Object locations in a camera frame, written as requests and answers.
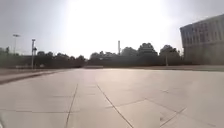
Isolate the tall thin chimney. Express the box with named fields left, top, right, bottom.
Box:
left=117, top=40, right=121, bottom=55

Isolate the row of trees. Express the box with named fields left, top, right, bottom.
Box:
left=0, top=42, right=184, bottom=70

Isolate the pale concrete slab plaza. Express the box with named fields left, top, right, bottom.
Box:
left=0, top=68, right=224, bottom=128

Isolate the pole with lights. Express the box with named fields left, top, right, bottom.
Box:
left=30, top=38, right=38, bottom=70

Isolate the grey stone kerb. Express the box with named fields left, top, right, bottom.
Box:
left=0, top=69, right=71, bottom=86

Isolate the grey building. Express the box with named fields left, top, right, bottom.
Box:
left=179, top=13, right=224, bottom=66

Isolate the tall lamp pole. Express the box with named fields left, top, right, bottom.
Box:
left=12, top=33, right=21, bottom=55

